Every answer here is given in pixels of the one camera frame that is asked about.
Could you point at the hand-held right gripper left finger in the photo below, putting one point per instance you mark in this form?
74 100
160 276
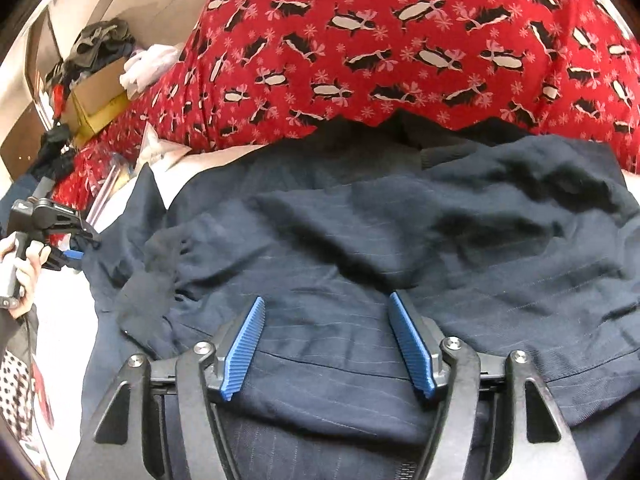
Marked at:
244 345

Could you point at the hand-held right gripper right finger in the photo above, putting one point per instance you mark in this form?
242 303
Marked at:
407 342

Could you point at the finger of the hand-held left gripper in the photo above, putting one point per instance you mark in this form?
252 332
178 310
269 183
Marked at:
86 232
75 255

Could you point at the navy pinstriped garment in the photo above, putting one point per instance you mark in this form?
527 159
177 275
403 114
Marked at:
380 240

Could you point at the person's left hand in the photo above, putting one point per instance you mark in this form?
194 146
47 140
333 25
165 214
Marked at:
29 266

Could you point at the black cloth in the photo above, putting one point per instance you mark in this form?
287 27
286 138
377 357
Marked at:
52 150

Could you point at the clear plastic bag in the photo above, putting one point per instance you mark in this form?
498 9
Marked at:
125 170

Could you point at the white mattress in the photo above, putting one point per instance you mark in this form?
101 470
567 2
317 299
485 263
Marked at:
75 340

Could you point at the person's polka dot clothing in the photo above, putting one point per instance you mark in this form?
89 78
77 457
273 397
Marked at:
15 375

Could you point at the white crumpled cloth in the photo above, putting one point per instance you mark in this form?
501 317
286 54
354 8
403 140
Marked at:
147 65

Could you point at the red penguin print blanket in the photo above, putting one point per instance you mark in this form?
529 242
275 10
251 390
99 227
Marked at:
380 45

